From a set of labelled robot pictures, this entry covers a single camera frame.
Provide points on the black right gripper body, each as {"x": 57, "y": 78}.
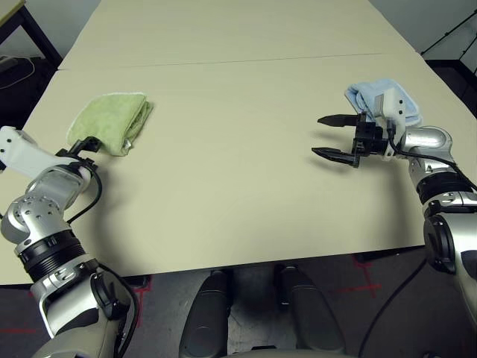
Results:
{"x": 369, "y": 141}

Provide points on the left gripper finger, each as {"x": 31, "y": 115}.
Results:
{"x": 76, "y": 146}
{"x": 91, "y": 143}

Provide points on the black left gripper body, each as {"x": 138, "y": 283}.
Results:
{"x": 76, "y": 156}

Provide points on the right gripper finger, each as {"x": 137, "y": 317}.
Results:
{"x": 335, "y": 154}
{"x": 337, "y": 120}

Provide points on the green towel with white trim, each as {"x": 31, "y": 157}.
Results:
{"x": 108, "y": 119}

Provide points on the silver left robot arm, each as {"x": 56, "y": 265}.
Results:
{"x": 56, "y": 209}

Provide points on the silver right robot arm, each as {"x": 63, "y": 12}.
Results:
{"x": 443, "y": 179}

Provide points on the folded light blue towel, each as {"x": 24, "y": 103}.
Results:
{"x": 369, "y": 95}

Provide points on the black table foot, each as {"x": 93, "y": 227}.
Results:
{"x": 367, "y": 256}
{"x": 139, "y": 280}

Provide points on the white power adapter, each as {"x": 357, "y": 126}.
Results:
{"x": 7, "y": 63}

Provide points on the black framed glass cabinet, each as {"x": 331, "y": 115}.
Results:
{"x": 451, "y": 71}

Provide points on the dark grey robot right leg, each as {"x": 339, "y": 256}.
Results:
{"x": 313, "y": 313}

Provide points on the dark grey robot leg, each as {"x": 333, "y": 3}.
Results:
{"x": 208, "y": 317}
{"x": 313, "y": 313}

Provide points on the beige robot torso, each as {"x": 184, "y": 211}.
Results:
{"x": 283, "y": 353}

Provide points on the dark grey robot left leg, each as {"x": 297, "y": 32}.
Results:
{"x": 208, "y": 317}

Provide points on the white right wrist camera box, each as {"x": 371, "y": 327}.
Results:
{"x": 391, "y": 106}

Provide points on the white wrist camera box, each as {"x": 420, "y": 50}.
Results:
{"x": 26, "y": 156}
{"x": 391, "y": 106}

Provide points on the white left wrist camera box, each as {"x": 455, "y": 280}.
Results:
{"x": 26, "y": 156}

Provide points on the beige side table black frame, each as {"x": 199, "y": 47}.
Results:
{"x": 37, "y": 41}

